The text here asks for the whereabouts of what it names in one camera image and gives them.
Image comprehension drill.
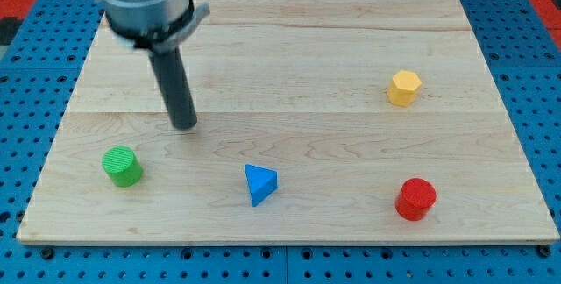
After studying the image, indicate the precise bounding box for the blue triangle block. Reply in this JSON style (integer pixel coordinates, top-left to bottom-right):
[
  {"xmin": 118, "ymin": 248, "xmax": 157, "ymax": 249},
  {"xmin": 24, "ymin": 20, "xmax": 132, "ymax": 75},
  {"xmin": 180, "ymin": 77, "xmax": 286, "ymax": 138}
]
[{"xmin": 244, "ymin": 164, "xmax": 278, "ymax": 207}]

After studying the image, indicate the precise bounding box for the wooden board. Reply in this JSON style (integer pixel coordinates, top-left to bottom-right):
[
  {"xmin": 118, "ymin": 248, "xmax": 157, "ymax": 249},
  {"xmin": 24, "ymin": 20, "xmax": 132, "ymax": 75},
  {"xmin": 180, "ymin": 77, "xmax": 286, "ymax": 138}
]
[{"xmin": 17, "ymin": 0, "xmax": 559, "ymax": 246}]

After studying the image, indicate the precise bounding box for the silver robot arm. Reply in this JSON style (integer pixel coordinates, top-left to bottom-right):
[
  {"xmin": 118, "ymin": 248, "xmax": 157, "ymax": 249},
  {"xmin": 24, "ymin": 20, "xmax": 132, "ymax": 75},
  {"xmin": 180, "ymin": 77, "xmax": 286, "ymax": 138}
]
[{"xmin": 99, "ymin": 0, "xmax": 210, "ymax": 130}]

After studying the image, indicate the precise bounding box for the green cylinder block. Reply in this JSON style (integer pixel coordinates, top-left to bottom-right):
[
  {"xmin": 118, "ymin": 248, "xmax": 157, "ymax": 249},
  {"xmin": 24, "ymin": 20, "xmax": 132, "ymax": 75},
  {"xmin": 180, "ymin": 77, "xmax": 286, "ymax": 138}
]
[{"xmin": 102, "ymin": 146, "xmax": 143, "ymax": 188}]

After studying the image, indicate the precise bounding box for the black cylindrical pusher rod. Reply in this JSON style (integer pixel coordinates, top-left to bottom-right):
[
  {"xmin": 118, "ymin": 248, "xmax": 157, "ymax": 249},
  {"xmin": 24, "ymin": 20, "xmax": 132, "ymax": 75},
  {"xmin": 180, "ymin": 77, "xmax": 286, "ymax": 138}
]
[{"xmin": 149, "ymin": 48, "xmax": 197, "ymax": 130}]

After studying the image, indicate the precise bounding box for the red cylinder block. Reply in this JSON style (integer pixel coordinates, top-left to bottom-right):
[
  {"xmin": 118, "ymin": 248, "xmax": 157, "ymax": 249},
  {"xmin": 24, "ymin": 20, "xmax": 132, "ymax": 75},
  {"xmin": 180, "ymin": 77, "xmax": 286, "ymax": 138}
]
[{"xmin": 394, "ymin": 177, "xmax": 437, "ymax": 221}]

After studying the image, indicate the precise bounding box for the yellow hexagon block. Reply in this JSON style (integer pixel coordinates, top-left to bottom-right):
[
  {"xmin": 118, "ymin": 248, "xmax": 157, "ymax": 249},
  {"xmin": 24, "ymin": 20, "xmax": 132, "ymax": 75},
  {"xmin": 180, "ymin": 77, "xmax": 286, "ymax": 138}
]
[{"xmin": 387, "ymin": 70, "xmax": 423, "ymax": 107}]

